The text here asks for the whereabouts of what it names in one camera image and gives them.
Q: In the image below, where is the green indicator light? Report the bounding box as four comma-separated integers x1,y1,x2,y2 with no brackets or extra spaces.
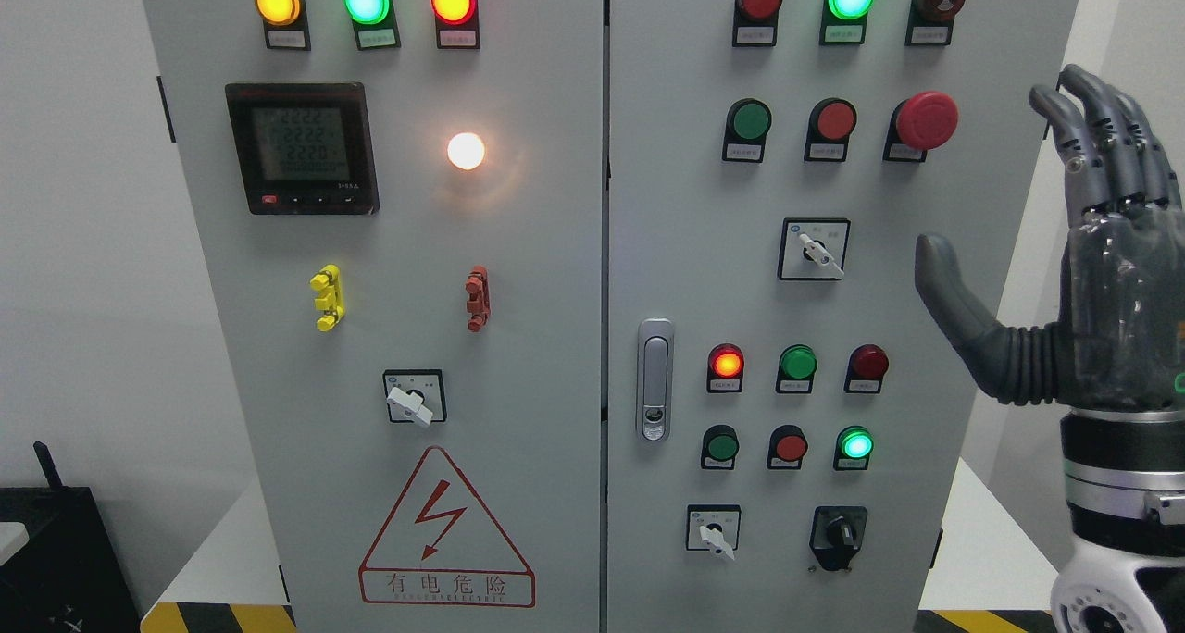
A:
818,0,875,46
342,0,401,51
776,343,818,394

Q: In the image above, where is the red emergency stop button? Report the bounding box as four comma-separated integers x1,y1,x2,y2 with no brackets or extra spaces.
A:
883,92,959,162

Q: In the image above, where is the yellow terminal connector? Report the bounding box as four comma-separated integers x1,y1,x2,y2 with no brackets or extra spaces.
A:
309,266,346,332

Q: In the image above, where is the black digital power meter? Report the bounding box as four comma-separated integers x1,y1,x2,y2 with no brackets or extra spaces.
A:
225,81,380,215

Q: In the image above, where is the yellow indicator light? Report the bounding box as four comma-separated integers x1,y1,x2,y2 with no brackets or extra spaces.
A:
255,0,310,51

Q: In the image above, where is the gray rotary switch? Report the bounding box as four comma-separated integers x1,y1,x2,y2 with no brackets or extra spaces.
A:
779,218,851,281
685,505,742,561

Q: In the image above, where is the green push button upper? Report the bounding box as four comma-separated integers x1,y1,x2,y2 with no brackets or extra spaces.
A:
722,98,773,162

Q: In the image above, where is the green indicator light top left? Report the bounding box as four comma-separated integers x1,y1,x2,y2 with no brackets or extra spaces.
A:
342,0,401,51

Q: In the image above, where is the lit red indicator light middle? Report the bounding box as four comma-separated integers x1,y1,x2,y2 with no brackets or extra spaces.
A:
706,343,745,394

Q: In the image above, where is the silver door handle lock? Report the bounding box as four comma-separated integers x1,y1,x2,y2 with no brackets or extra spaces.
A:
635,317,675,441

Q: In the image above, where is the gray rotary switch bottom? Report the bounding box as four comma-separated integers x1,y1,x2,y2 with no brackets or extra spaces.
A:
685,505,742,561

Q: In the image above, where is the red push button upper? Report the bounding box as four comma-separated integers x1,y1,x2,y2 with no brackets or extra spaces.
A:
803,97,856,162

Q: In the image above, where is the gray rotary switch left door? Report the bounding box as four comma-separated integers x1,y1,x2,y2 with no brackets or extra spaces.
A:
382,367,448,428

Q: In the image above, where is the gray electrical cabinet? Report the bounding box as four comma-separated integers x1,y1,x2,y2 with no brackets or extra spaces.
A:
143,0,1078,632

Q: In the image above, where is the green indicator light middle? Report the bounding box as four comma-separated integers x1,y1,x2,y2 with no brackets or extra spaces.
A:
776,343,818,394

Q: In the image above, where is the black box with antenna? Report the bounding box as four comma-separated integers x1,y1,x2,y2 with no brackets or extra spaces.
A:
1,441,141,632

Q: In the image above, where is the red terminal connector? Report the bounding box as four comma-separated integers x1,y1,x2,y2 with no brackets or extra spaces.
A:
463,266,491,333

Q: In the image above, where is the lit green push button lower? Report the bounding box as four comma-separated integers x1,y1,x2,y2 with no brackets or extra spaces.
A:
832,426,875,469

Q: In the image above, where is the black selector knob switch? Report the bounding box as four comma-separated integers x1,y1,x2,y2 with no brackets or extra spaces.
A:
809,505,867,571

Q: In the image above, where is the white glowing indicator light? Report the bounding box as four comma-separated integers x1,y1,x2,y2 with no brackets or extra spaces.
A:
447,132,487,172

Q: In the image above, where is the green indicator light top right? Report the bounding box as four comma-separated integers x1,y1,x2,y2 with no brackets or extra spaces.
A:
818,0,875,46

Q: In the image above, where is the red-orange indicator light top left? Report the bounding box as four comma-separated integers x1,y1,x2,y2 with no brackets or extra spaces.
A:
430,0,481,50

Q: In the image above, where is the red push button lower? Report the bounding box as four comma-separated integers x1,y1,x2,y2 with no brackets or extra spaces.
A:
766,426,809,469

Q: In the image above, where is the dark red buzzer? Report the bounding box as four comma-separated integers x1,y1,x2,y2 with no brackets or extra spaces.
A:
905,0,966,46

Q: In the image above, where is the red indicator light top right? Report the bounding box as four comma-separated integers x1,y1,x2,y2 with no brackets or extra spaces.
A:
732,0,783,47

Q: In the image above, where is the gray robotic hand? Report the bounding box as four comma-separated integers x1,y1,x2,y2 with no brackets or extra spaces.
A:
915,64,1184,411

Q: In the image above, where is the red electrical warning sticker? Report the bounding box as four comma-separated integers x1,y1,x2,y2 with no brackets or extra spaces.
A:
358,446,536,608

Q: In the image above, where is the red push button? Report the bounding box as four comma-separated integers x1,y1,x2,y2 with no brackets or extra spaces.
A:
803,97,856,162
766,426,809,469

